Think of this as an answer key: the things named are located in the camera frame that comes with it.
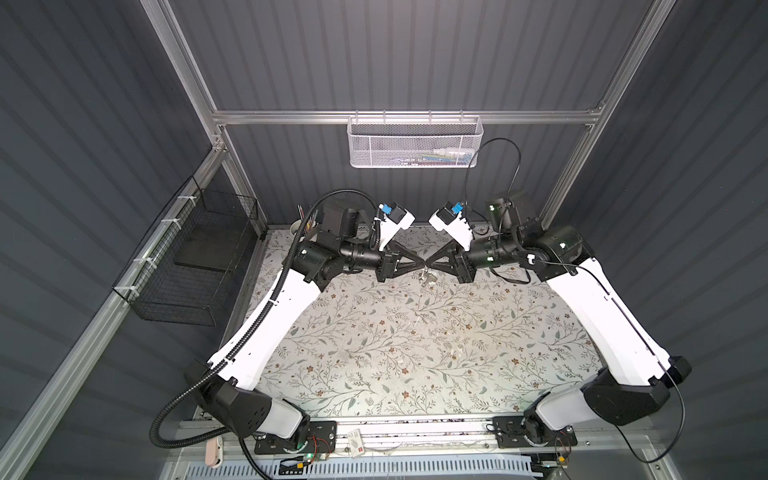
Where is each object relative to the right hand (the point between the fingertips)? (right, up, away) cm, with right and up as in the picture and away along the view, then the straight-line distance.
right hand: (431, 265), depth 62 cm
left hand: (-1, 0, 0) cm, 1 cm away
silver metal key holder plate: (0, -3, +2) cm, 4 cm away
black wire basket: (-60, -2, +12) cm, 61 cm away
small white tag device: (-17, -44, +10) cm, 48 cm away
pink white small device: (-50, -44, +7) cm, 67 cm away
